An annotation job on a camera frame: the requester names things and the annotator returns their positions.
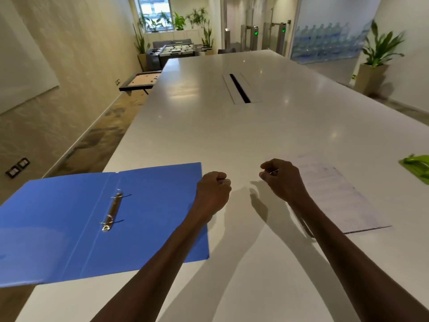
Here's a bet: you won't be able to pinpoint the white glass wall board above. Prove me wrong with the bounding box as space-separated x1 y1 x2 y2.
0 0 60 115

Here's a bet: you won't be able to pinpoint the stack of water bottles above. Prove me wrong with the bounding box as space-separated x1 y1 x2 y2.
290 20 373 64

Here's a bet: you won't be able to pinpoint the blue folder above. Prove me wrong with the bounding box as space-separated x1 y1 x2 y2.
0 162 210 288

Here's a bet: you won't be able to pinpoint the person's right hand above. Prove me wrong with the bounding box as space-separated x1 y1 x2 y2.
258 158 312 208

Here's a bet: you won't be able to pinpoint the black-framed wooden game board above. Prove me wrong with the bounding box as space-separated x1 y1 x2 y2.
119 70 162 96

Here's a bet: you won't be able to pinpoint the metal turnstile gate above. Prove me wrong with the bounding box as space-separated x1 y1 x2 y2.
240 25 259 52
262 20 288 56

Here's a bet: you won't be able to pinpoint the window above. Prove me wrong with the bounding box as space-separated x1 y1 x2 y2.
136 0 173 32

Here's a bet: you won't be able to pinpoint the person's right forearm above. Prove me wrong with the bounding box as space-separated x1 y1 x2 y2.
290 196 429 322

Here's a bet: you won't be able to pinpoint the bright green leafy plant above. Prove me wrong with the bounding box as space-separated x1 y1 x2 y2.
172 12 187 31

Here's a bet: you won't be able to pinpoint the table cable slot cover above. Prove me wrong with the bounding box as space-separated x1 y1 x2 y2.
222 72 262 106

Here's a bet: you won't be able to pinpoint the large plant in beige planter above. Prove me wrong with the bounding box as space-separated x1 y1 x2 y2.
353 20 406 96

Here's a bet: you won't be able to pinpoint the green hole punch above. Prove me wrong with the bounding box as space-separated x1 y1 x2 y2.
398 154 429 186

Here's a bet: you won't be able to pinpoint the feathery palm plant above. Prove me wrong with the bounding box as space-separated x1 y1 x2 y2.
186 7 209 29

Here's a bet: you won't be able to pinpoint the snake plant in beige pot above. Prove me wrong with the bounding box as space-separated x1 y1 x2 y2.
201 20 215 56
132 23 151 72

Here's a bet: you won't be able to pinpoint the person's left hand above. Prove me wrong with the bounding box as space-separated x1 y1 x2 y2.
191 171 232 225

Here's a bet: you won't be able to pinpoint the printed white paper sheets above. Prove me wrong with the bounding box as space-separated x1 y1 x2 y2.
280 154 392 238

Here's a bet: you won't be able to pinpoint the foosball table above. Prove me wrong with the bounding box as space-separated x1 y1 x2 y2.
147 43 212 71

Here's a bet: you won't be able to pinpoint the person's left forearm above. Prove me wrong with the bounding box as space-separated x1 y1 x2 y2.
90 211 210 322

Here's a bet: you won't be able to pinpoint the grey sofa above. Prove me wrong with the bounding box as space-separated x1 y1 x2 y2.
152 38 193 50

